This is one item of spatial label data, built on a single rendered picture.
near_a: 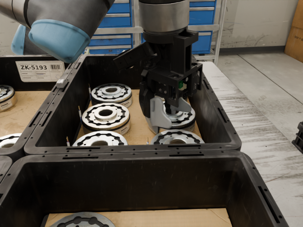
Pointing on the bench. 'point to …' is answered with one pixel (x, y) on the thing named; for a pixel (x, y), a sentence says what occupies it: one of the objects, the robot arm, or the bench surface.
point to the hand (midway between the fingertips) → (161, 121)
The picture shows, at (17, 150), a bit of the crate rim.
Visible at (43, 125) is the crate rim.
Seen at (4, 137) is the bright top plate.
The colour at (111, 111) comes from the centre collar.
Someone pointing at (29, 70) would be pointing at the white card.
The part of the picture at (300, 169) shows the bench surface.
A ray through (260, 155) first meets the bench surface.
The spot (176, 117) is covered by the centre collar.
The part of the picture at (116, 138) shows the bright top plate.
